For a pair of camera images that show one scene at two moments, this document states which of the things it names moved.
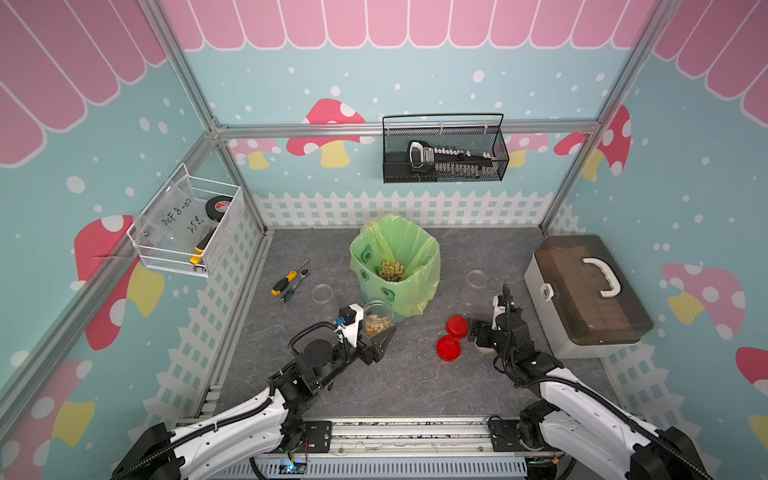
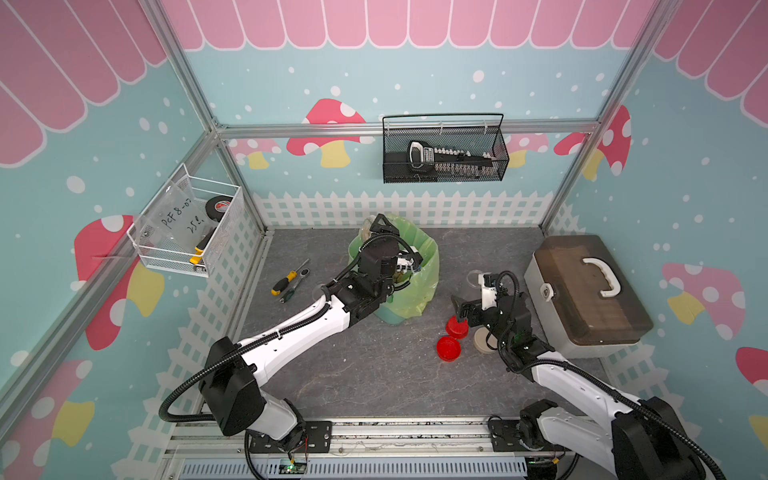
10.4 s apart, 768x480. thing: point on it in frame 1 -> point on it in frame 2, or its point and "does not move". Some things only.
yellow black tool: [201, 246] does not move
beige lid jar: [378, 315] -> [366, 230]
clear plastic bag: [174, 219] does not move
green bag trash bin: [396, 238] does not move
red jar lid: [457, 327] does not move
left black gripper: [366, 355] -> [381, 231]
